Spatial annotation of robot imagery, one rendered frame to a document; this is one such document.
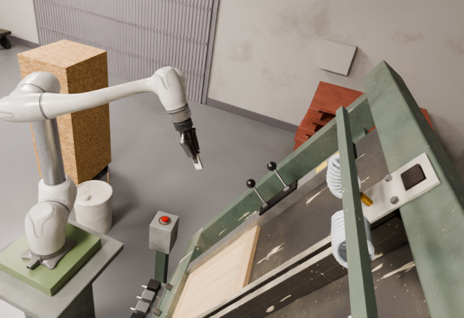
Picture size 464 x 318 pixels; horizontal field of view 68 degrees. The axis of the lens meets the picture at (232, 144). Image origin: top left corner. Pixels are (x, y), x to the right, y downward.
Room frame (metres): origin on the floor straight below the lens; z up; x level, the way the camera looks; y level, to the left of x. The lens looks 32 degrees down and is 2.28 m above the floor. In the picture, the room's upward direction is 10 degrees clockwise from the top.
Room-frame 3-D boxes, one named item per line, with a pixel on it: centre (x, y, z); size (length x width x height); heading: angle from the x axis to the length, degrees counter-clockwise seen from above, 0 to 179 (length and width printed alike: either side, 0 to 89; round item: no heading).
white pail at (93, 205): (2.01, 1.01, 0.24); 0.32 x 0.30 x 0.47; 164
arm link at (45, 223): (1.09, 0.79, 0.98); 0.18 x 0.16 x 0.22; 12
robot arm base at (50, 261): (1.06, 0.79, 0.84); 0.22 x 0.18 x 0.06; 169
